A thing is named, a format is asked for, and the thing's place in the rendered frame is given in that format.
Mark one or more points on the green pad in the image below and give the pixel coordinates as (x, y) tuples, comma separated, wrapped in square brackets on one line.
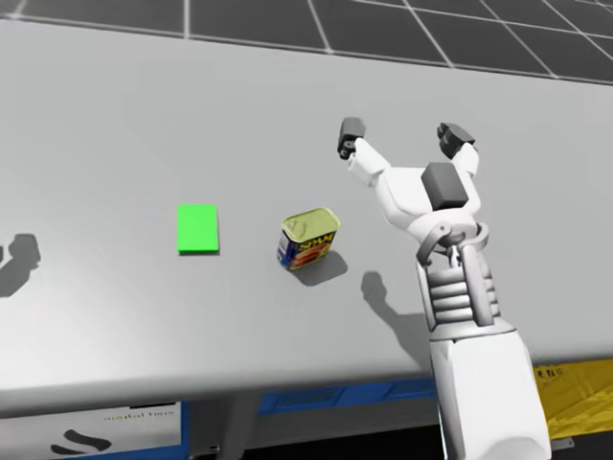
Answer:
[(197, 228)]

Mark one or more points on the blue box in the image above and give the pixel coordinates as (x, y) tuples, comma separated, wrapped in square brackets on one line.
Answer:
[(345, 395)]

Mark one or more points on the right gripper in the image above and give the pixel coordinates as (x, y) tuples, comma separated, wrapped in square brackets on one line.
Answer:
[(421, 196)]

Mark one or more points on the yellow box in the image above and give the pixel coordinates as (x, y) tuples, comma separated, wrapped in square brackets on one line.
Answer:
[(574, 397)]

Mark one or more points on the green and blue rectangular can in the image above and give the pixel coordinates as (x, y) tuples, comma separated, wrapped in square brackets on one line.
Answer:
[(306, 239)]

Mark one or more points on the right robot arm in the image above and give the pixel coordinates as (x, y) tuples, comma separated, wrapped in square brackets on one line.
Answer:
[(479, 383)]

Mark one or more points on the white box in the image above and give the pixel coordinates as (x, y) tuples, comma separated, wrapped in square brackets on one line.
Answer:
[(91, 431)]

